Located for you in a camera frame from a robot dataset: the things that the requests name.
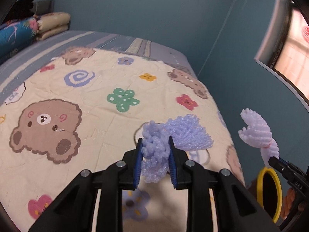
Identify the purple foam fruit net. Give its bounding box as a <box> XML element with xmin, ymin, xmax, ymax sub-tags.
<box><xmin>140</xmin><ymin>108</ymin><xmax>280</xmax><ymax>183</ymax></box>

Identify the yellow rimmed trash bin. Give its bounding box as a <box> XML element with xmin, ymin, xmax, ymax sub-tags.
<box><xmin>247</xmin><ymin>167</ymin><xmax>283</xmax><ymax>223</ymax></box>

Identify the person's right hand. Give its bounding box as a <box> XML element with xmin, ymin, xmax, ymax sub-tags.
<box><xmin>281</xmin><ymin>188</ymin><xmax>296</xmax><ymax>220</ymax></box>

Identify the cream bear print quilt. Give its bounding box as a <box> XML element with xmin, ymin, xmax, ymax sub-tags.
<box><xmin>1</xmin><ymin>47</ymin><xmax>244</xmax><ymax>231</ymax></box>

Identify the blue floral folded duvet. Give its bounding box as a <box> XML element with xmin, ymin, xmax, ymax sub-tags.
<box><xmin>1</xmin><ymin>17</ymin><xmax>38</xmax><ymax>58</ymax></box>

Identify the beige folded blanket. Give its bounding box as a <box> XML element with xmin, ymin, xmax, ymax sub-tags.
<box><xmin>36</xmin><ymin>12</ymin><xmax>71</xmax><ymax>41</ymax></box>

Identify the grey padded headboard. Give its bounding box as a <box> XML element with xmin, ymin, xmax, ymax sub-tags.
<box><xmin>31</xmin><ymin>0</ymin><xmax>54</xmax><ymax>15</ymax></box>

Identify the black clothing pile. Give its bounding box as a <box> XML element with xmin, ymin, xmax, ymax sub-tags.
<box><xmin>2</xmin><ymin>0</ymin><xmax>34</xmax><ymax>23</ymax></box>

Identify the window with dark frame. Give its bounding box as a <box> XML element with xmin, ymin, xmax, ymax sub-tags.
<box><xmin>254</xmin><ymin>0</ymin><xmax>308</xmax><ymax>109</ymax></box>

